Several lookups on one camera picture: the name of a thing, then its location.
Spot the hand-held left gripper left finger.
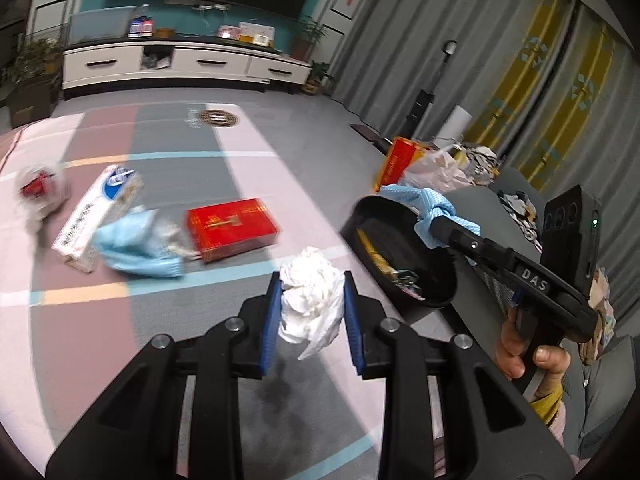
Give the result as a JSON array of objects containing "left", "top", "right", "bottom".
[{"left": 45, "top": 271, "right": 286, "bottom": 480}]

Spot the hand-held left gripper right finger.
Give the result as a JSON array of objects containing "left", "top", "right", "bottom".
[{"left": 341, "top": 269, "right": 576, "bottom": 480}]

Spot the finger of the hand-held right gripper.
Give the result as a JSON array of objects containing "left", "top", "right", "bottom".
[{"left": 427, "top": 212, "right": 517, "bottom": 282}]

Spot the white tissue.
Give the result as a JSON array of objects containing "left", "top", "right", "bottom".
[{"left": 276, "top": 246, "right": 347, "bottom": 362}]

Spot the light blue cloth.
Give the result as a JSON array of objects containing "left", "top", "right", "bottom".
[{"left": 379, "top": 183, "right": 484, "bottom": 251}]

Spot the black trash bin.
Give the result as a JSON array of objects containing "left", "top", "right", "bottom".
[{"left": 340, "top": 195, "right": 459, "bottom": 311}]

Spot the red cardboard box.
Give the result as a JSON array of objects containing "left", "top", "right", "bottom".
[{"left": 184, "top": 197, "right": 282, "bottom": 265}]

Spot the blue face mask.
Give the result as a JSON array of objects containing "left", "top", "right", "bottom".
[{"left": 94, "top": 207, "right": 187, "bottom": 281}]

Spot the blue white medicine box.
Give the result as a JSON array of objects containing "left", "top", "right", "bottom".
[{"left": 51, "top": 164, "right": 146, "bottom": 275}]

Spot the clear bag with red contents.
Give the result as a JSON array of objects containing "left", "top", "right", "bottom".
[{"left": 12, "top": 161, "right": 72, "bottom": 235}]

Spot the person's right forearm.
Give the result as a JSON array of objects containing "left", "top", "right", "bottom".
[{"left": 525, "top": 382, "right": 568, "bottom": 430}]

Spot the person's right hand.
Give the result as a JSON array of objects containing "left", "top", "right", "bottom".
[{"left": 494, "top": 310, "right": 572, "bottom": 397}]

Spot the pile of patterned clothes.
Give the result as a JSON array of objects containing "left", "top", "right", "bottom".
[
  {"left": 497, "top": 190, "right": 545, "bottom": 252},
  {"left": 457, "top": 144, "right": 502, "bottom": 182}
]

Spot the white plastic shopping bag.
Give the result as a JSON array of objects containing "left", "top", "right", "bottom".
[{"left": 400, "top": 144, "right": 474, "bottom": 194}]

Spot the red shopping bag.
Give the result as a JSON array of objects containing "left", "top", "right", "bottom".
[{"left": 372, "top": 136, "right": 432, "bottom": 195}]

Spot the white cylindrical air purifier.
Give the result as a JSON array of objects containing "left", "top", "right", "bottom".
[{"left": 444, "top": 104, "right": 474, "bottom": 142}]

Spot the pink grey printed table cover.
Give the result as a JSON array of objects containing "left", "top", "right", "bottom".
[{"left": 0, "top": 102, "right": 443, "bottom": 480}]

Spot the dark red floor mat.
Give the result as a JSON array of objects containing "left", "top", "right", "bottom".
[{"left": 349, "top": 122, "right": 397, "bottom": 157}]

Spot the upright vacuum cleaner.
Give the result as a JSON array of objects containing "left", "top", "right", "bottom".
[{"left": 404, "top": 40, "right": 459, "bottom": 137}]

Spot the grey sofa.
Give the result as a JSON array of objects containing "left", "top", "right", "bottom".
[{"left": 447, "top": 167, "right": 640, "bottom": 476}]

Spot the yellow patterned curtain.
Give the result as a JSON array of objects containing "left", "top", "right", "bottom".
[{"left": 464, "top": 0, "right": 617, "bottom": 192}]

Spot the small potted plant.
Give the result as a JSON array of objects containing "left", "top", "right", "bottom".
[{"left": 302, "top": 60, "right": 337, "bottom": 96}]

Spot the grey curtain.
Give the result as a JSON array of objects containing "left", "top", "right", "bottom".
[{"left": 327, "top": 0, "right": 640, "bottom": 281}]

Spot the tall potted plant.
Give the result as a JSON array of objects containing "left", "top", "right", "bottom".
[{"left": 290, "top": 15, "right": 329, "bottom": 64}]

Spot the white TV cabinet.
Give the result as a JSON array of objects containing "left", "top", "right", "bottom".
[{"left": 61, "top": 39, "right": 312, "bottom": 102}]

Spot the white desk calendar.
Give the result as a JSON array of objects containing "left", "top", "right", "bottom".
[{"left": 238, "top": 21, "right": 276, "bottom": 44}]

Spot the blue red desk gadget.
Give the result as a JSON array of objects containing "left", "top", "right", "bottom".
[{"left": 127, "top": 16, "right": 154, "bottom": 39}]

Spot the large bushy potted plant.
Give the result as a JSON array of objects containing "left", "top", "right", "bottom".
[{"left": 9, "top": 37, "right": 64, "bottom": 129}]

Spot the glass fish tank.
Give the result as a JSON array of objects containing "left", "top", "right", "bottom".
[{"left": 66, "top": 6, "right": 142, "bottom": 47}]

